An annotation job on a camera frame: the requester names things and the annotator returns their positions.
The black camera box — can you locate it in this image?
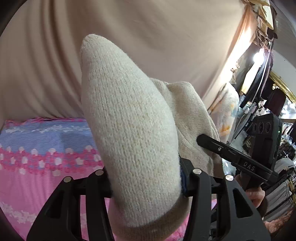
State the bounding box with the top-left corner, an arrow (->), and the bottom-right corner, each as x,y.
250,113 -> 282,171

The cream knitted sweater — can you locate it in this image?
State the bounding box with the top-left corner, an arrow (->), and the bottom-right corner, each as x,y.
81,34 -> 223,240

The pink floral bed sheet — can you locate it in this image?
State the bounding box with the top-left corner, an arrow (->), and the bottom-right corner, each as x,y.
0,117 -> 218,241

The beige curtain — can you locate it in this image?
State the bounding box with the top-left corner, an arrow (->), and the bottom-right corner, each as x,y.
1,1 -> 257,121

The person's right hand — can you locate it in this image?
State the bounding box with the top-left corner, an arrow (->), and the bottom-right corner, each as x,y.
245,187 -> 265,208

